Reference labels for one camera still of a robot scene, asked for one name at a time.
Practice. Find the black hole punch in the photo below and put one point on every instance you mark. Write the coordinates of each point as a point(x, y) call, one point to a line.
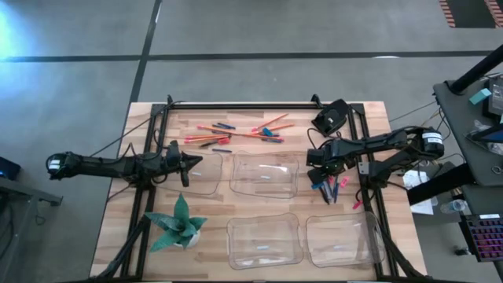
point(332, 116)

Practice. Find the blue pen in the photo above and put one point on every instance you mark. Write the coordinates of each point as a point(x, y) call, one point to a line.
point(336, 190)
point(271, 140)

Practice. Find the striped floor mat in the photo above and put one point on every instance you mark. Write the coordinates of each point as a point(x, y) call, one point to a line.
point(467, 12)

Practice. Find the short black pen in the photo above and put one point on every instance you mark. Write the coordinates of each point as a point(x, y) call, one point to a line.
point(208, 144)

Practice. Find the red eraser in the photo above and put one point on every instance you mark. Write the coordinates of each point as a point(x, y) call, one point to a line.
point(224, 140)
point(331, 180)

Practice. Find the black device blue light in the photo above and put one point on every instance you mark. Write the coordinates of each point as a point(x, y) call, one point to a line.
point(8, 169)

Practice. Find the dark grey side desk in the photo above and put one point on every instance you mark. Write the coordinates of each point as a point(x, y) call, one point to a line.
point(463, 129)

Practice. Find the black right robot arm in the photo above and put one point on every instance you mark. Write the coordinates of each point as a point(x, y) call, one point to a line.
point(393, 141)

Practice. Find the clear plastic bottle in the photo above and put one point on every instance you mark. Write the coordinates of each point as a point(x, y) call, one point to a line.
point(454, 206)

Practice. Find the grey side bench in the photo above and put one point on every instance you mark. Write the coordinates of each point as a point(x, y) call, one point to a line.
point(19, 192)

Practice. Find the long black pen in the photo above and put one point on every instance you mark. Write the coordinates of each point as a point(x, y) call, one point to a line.
point(326, 202)

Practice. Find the blue eraser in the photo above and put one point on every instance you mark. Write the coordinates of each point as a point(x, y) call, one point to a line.
point(316, 185)
point(267, 131)

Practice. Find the green artificial plant white pot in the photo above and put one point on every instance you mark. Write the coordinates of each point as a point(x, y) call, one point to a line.
point(178, 228)

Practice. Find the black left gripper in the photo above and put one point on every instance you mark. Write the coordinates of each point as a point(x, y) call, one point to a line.
point(175, 163)

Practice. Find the black desk beam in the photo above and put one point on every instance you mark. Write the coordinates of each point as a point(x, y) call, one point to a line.
point(440, 184)

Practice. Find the backlit black keyboard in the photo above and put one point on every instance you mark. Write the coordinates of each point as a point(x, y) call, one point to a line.
point(485, 237)

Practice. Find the clear plastic bin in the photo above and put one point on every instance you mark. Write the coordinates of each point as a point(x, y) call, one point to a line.
point(251, 184)
point(204, 181)
point(263, 236)
point(342, 236)

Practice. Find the black aluminium table frame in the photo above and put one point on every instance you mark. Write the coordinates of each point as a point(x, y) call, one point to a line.
point(255, 106)

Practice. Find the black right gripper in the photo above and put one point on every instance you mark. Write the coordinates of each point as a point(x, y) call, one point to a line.
point(328, 155)

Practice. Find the black pole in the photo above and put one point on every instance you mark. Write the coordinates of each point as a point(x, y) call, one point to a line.
point(477, 70)

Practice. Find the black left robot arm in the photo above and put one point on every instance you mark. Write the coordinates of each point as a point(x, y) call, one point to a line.
point(98, 165)

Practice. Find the purple pen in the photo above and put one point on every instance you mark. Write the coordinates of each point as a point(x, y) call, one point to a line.
point(326, 192)

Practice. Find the dark tablet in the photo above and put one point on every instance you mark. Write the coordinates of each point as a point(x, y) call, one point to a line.
point(491, 135)

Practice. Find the white paper sheet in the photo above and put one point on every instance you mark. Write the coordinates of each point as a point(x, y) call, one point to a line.
point(422, 207)
point(412, 180)

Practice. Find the black box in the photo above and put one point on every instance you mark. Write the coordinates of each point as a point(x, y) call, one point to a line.
point(496, 96)

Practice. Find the teal box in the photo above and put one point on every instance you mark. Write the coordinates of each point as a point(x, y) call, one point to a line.
point(480, 96)

